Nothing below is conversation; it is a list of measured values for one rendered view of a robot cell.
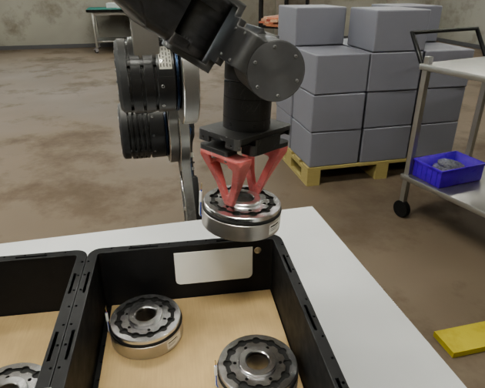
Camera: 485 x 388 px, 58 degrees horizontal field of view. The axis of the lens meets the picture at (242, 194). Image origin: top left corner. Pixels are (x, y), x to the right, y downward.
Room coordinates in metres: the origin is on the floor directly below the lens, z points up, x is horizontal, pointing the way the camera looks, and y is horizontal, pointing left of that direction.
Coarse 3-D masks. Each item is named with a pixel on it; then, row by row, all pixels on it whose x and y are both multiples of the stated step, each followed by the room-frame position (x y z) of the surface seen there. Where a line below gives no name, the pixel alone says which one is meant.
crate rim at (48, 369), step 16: (0, 256) 0.54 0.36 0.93; (16, 256) 0.54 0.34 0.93; (32, 256) 0.54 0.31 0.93; (48, 256) 0.54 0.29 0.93; (64, 256) 0.54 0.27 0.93; (80, 256) 0.54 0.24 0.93; (80, 272) 0.50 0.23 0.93; (64, 304) 0.44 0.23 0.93; (64, 320) 0.41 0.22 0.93; (64, 336) 0.38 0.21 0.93; (48, 352) 0.36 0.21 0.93; (48, 368) 0.33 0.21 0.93; (48, 384) 0.31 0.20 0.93
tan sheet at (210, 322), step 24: (192, 312) 0.54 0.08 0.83; (216, 312) 0.54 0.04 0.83; (240, 312) 0.54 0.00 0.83; (264, 312) 0.54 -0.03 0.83; (192, 336) 0.48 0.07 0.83; (216, 336) 0.48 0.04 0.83; (240, 336) 0.48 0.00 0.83; (120, 360) 0.44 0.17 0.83; (144, 360) 0.44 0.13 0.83; (168, 360) 0.44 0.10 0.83; (192, 360) 0.44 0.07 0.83; (216, 360) 0.44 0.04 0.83; (120, 384) 0.40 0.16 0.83; (144, 384) 0.40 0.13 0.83; (168, 384) 0.40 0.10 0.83; (192, 384) 0.40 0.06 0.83
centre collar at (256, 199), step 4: (240, 192) 0.52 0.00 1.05; (244, 192) 0.52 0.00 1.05; (248, 192) 0.52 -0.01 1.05; (252, 192) 0.52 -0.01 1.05; (248, 196) 0.52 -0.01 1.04; (252, 196) 0.52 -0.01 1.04; (256, 196) 0.51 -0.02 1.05; (256, 200) 0.50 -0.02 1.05; (260, 200) 0.50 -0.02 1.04; (236, 204) 0.49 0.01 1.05; (240, 204) 0.49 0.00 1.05; (244, 204) 0.49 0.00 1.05; (248, 204) 0.49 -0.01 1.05; (252, 204) 0.49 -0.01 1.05; (256, 204) 0.49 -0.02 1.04; (240, 208) 0.48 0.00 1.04; (244, 208) 0.48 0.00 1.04; (248, 208) 0.49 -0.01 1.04
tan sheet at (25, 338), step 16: (0, 320) 0.52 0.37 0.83; (16, 320) 0.52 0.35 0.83; (32, 320) 0.52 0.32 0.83; (48, 320) 0.52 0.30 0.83; (0, 336) 0.48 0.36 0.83; (16, 336) 0.48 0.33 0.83; (32, 336) 0.48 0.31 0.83; (48, 336) 0.48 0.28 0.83; (0, 352) 0.45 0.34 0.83; (16, 352) 0.45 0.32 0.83; (32, 352) 0.45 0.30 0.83
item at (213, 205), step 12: (216, 192) 0.53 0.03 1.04; (264, 192) 0.54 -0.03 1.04; (204, 204) 0.49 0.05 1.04; (216, 204) 0.50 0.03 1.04; (264, 204) 0.50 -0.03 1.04; (276, 204) 0.50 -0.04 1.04; (216, 216) 0.47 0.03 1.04; (228, 216) 0.46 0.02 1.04; (240, 216) 0.46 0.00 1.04; (252, 216) 0.46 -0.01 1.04; (264, 216) 0.47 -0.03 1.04
